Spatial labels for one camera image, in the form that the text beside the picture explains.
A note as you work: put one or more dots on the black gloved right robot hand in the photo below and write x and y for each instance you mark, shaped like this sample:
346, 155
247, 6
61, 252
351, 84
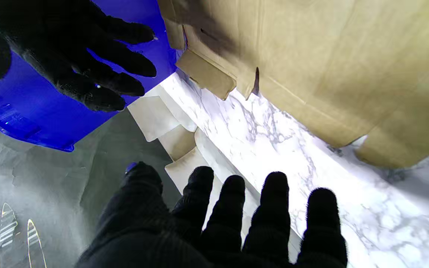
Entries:
58, 41

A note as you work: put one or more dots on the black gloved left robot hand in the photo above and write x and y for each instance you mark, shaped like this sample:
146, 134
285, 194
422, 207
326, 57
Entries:
143, 230

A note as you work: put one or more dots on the brown cardboard box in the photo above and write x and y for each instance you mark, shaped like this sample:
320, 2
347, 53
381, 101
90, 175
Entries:
330, 56

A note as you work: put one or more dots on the blue plastic recycling bin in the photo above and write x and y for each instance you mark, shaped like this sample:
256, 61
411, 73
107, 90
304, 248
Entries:
32, 111

